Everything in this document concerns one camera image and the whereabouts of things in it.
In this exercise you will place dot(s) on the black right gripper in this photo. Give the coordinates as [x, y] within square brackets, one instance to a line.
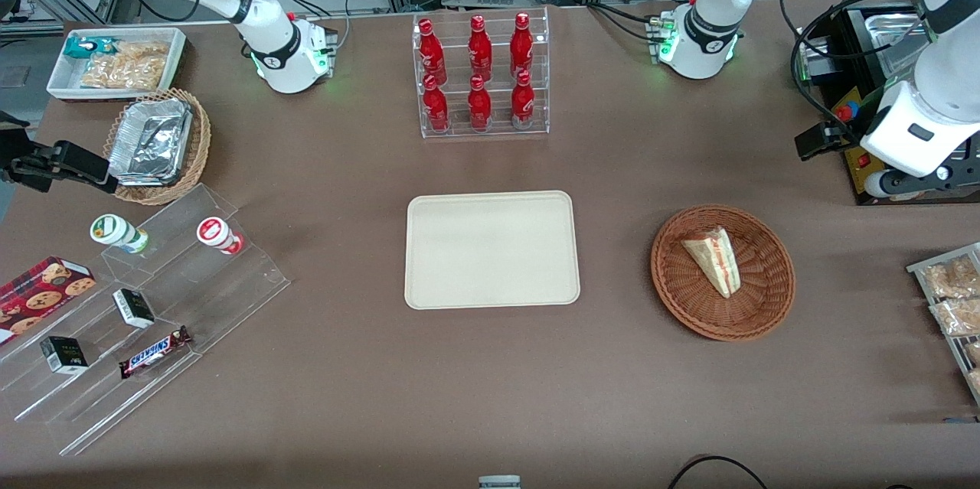
[17, 158]

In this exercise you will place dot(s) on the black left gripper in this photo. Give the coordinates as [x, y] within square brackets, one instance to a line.
[825, 136]

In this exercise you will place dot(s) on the triangular sandwich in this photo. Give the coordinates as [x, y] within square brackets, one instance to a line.
[716, 259]

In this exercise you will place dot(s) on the white snack tray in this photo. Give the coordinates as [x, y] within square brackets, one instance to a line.
[61, 79]

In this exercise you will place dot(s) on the light wicker basket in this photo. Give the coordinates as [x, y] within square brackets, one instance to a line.
[200, 137]

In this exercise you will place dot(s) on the grey tray of snack bags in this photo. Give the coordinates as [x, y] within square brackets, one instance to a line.
[919, 269]

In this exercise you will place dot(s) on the brown wicker basket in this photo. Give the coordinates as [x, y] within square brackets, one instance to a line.
[754, 298]

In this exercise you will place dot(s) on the beige rectangular tray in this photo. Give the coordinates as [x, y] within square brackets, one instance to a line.
[490, 252]

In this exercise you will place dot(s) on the red emergency button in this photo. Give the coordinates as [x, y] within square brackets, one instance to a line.
[844, 112]

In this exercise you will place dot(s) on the stack of foil trays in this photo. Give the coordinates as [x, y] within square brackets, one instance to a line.
[149, 141]

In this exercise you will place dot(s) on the green lid yogurt cup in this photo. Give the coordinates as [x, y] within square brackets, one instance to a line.
[115, 230]

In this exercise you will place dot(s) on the black hot food display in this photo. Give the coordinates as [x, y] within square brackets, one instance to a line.
[857, 37]

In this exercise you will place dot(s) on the clear bag of chips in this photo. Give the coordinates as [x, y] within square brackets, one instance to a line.
[130, 68]

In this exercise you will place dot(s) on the teal snack packet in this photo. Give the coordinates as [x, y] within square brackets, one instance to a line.
[80, 47]

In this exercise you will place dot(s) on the steel food pan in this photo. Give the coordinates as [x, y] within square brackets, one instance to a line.
[896, 30]

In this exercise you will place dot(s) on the red cookie box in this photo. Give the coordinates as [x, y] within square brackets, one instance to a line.
[38, 294]

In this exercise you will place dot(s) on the red lid yogurt cup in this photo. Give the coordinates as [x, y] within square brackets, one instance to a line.
[213, 232]

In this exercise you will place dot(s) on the small black box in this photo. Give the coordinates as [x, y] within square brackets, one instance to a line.
[134, 308]
[63, 355]

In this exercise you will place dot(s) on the clear snack bag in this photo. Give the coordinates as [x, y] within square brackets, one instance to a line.
[953, 278]
[958, 317]

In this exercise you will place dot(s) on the snickers bar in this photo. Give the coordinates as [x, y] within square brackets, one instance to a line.
[153, 352]

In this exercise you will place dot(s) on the clear acrylic stepped stand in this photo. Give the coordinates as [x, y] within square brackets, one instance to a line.
[230, 298]

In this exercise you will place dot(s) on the red drink bottle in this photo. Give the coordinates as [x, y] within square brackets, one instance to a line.
[480, 49]
[436, 106]
[523, 102]
[479, 105]
[522, 47]
[431, 53]

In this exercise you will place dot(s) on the clear acrylic bottle rack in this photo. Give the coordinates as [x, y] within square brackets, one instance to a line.
[459, 129]

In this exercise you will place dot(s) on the white grey device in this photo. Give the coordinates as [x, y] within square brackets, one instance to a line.
[499, 482]

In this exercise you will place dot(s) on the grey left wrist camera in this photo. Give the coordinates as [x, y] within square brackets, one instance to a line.
[880, 183]

